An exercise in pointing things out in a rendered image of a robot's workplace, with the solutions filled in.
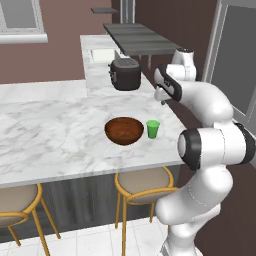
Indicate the grey framed glass door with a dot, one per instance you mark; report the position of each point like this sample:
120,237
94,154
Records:
233,56

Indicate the green cup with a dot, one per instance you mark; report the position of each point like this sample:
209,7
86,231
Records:
153,129

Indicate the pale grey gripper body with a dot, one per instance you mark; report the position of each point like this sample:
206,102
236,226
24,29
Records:
161,94

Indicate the white sink basin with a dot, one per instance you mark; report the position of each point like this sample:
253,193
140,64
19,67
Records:
102,55

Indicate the small dark wall shelf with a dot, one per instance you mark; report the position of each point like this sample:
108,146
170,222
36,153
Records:
104,10

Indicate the dark grey toaster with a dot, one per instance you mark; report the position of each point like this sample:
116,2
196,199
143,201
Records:
125,74

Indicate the grey narrow window frame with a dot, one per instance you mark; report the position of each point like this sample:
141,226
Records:
127,10

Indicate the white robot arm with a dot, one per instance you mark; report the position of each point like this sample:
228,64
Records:
213,140

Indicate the brown wooden bowl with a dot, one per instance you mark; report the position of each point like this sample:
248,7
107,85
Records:
124,130

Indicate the white framed window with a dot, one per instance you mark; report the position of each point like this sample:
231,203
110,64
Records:
20,20

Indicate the yellow-legged beige stool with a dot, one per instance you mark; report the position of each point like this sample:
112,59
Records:
143,185
16,203

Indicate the dark grey island base panel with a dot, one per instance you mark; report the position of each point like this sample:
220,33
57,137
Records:
83,196

